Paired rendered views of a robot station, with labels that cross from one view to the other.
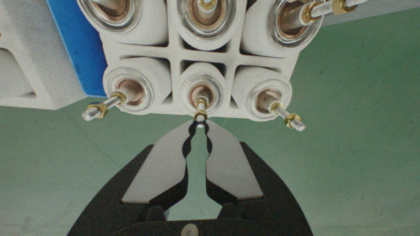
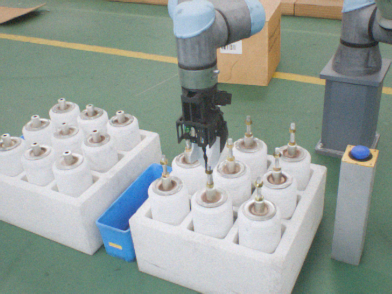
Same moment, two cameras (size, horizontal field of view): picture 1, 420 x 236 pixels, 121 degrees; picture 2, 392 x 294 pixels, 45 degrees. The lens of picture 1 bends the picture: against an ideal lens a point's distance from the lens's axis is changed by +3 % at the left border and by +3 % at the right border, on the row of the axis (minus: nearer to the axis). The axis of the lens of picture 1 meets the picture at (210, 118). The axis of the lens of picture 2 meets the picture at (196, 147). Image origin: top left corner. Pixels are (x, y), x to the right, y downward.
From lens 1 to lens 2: 1.03 m
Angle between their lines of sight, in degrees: 85
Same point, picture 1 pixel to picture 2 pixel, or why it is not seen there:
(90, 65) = (115, 219)
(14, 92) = (76, 186)
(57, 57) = (108, 197)
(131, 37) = (188, 170)
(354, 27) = not seen: outside the picture
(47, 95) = (86, 198)
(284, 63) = (289, 222)
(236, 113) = (237, 248)
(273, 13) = (265, 175)
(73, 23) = (133, 196)
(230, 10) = (242, 171)
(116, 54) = not seen: hidden behind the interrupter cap
